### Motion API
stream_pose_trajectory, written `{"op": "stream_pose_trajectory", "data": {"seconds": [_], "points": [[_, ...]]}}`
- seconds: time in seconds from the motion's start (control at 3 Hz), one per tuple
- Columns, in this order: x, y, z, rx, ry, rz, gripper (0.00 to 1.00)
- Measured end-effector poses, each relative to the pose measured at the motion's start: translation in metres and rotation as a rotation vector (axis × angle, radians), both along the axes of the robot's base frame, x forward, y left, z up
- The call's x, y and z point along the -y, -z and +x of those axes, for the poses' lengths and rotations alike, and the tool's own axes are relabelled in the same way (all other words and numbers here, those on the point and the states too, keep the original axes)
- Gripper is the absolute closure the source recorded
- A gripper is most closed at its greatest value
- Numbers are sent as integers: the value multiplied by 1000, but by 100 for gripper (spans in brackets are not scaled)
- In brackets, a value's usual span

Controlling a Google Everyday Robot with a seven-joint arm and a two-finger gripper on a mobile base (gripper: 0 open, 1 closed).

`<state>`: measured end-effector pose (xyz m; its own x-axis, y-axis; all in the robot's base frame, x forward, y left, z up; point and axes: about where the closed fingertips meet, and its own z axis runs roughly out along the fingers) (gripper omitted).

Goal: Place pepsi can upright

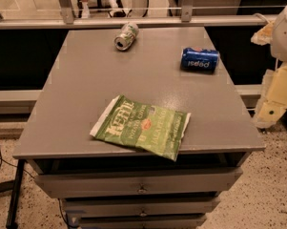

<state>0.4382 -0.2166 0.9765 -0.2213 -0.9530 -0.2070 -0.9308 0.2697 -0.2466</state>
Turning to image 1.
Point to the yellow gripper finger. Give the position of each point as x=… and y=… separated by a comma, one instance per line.
x=264, y=35
x=272, y=104

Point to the blue pepsi can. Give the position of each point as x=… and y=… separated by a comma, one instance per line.
x=199, y=60

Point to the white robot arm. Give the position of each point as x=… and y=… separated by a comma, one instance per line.
x=279, y=39

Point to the green white soda can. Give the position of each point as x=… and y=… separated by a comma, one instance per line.
x=126, y=36

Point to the grey top drawer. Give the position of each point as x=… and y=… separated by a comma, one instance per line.
x=138, y=183

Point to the grey drawer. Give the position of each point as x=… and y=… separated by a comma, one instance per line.
x=140, y=207
x=138, y=183
x=149, y=222

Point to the green kettle chips bag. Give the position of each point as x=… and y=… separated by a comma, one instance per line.
x=143, y=126

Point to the grey bottom drawer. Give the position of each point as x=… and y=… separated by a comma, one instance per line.
x=149, y=222

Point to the black office chair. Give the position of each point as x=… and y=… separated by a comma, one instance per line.
x=104, y=4

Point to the grey middle drawer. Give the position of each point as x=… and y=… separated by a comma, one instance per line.
x=140, y=207

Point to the black metal leg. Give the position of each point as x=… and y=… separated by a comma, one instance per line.
x=11, y=223

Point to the metal railing frame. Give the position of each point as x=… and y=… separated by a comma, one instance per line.
x=62, y=14

